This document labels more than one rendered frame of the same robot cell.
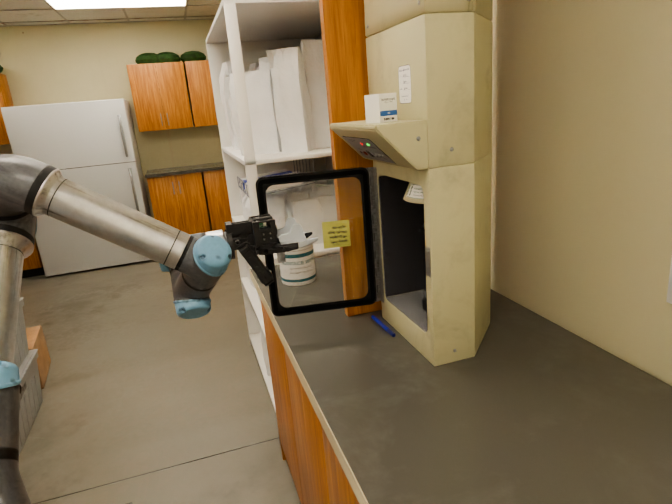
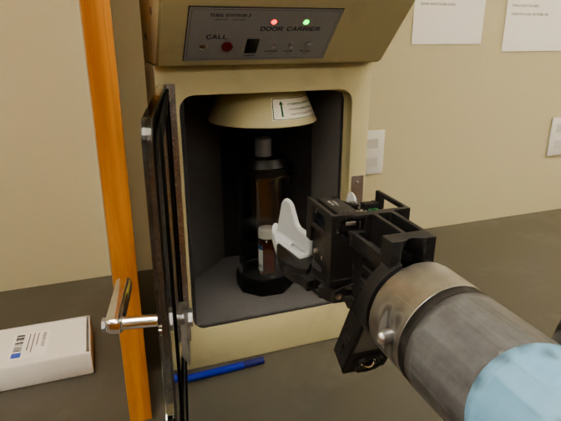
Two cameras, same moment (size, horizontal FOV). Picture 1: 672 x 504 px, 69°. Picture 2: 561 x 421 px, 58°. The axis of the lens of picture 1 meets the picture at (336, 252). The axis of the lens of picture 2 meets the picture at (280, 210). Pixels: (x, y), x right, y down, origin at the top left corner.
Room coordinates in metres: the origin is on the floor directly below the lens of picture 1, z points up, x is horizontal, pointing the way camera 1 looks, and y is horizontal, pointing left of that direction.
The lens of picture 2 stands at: (1.23, 0.57, 1.45)
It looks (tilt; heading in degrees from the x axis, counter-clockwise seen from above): 19 degrees down; 266
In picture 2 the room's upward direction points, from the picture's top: straight up
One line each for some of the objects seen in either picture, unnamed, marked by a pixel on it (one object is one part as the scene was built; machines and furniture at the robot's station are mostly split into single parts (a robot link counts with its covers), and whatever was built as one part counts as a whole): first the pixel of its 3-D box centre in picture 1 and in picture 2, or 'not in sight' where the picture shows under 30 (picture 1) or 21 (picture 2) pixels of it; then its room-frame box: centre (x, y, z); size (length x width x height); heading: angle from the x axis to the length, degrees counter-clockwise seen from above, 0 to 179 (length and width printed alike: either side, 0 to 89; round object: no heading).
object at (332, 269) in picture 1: (318, 243); (170, 276); (1.32, 0.05, 1.19); 0.30 x 0.01 x 0.40; 96
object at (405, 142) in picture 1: (373, 144); (285, 23); (1.17, -0.11, 1.46); 0.32 x 0.12 x 0.10; 16
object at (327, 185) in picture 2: (444, 241); (248, 189); (1.23, -0.28, 1.19); 0.26 x 0.24 x 0.35; 16
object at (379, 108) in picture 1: (380, 108); not in sight; (1.12, -0.13, 1.54); 0.05 x 0.05 x 0.06; 34
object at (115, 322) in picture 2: not in sight; (136, 303); (1.34, 0.12, 1.20); 0.10 x 0.05 x 0.03; 96
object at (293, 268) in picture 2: not in sight; (310, 264); (1.17, 0.15, 1.25); 0.09 x 0.05 x 0.02; 119
